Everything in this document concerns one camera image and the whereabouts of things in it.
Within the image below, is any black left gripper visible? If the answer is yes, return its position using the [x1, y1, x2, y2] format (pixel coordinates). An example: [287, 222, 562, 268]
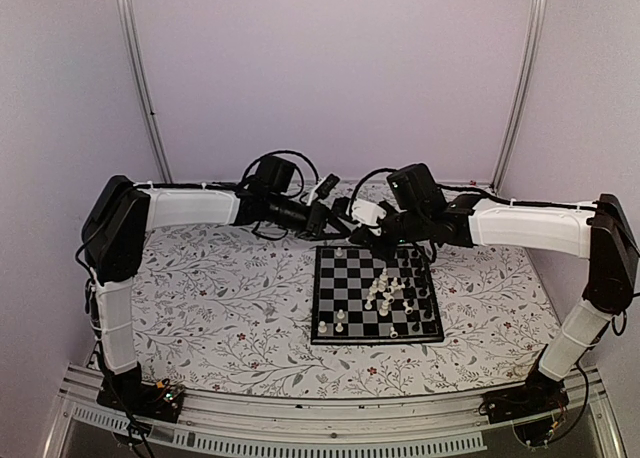
[267, 193, 351, 242]

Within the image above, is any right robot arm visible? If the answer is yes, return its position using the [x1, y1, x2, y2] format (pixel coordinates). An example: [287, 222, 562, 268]
[347, 193, 639, 414]

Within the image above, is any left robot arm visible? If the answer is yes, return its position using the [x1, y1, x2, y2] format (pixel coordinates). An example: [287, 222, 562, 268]
[76, 175, 338, 412]

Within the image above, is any black and white chess board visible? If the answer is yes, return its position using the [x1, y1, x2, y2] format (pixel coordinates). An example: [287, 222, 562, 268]
[310, 245, 444, 346]

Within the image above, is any white pawn at edge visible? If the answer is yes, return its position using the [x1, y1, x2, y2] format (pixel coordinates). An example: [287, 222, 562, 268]
[335, 310, 346, 333]

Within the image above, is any floral patterned table mat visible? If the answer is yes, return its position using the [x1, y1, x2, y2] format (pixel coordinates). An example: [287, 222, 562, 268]
[89, 180, 566, 398]

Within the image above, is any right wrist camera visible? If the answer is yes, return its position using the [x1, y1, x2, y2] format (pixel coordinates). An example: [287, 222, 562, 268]
[332, 162, 446, 227]

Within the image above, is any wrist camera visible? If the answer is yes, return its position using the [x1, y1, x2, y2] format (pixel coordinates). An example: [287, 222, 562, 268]
[242, 155, 341, 204]
[332, 162, 446, 227]

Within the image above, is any back aluminium rail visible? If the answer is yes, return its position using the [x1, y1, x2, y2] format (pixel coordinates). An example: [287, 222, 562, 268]
[169, 177, 496, 187]

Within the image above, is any aluminium rail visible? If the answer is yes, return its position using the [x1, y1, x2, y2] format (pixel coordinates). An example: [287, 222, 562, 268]
[43, 365, 629, 457]
[169, 177, 496, 187]

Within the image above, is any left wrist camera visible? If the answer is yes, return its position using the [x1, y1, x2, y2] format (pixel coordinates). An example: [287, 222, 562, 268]
[242, 155, 341, 204]

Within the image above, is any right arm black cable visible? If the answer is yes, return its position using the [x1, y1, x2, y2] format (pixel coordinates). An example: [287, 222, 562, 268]
[349, 166, 401, 214]

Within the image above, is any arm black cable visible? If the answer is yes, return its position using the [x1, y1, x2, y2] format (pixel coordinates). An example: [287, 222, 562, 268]
[349, 166, 401, 214]
[244, 150, 321, 204]

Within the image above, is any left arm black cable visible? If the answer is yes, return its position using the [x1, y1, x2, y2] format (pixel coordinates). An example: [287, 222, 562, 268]
[244, 150, 321, 204]

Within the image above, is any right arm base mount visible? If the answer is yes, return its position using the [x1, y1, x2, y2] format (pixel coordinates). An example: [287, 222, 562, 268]
[477, 372, 569, 448]

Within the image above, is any front aluminium rail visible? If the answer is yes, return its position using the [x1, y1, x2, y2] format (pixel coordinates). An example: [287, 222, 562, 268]
[43, 365, 629, 457]

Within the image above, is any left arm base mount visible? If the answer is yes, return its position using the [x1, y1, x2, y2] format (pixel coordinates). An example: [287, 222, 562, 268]
[97, 373, 185, 423]

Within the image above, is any right aluminium frame post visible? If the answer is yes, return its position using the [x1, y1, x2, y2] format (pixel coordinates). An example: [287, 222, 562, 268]
[491, 0, 548, 191]

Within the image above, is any aluminium frame post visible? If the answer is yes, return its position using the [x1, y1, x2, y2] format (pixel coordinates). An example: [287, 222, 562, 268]
[116, 0, 174, 183]
[491, 0, 548, 191]

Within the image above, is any left aluminium frame post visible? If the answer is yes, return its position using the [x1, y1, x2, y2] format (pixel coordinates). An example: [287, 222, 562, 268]
[116, 0, 174, 183]

